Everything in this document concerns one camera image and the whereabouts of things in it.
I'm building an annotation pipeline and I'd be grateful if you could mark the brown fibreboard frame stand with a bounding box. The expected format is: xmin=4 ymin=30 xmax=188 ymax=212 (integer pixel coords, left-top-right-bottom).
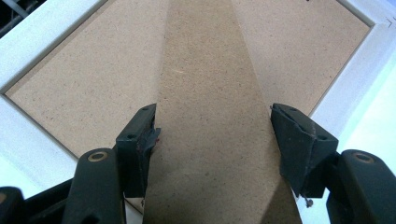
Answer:
xmin=142 ymin=0 xmax=304 ymax=224

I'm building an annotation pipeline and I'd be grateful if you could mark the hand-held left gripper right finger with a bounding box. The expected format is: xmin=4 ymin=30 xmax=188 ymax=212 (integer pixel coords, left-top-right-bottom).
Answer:
xmin=270 ymin=103 xmax=396 ymax=224

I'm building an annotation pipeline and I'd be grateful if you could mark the grey metal stand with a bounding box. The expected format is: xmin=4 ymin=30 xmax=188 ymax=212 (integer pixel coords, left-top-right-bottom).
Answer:
xmin=0 ymin=0 xmax=39 ymax=37

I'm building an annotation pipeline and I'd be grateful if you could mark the wooden picture frame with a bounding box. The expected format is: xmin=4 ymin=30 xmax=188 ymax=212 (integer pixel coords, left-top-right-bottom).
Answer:
xmin=0 ymin=0 xmax=396 ymax=224

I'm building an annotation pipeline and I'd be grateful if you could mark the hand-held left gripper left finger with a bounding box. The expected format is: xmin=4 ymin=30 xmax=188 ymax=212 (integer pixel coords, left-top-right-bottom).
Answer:
xmin=61 ymin=103 xmax=162 ymax=224

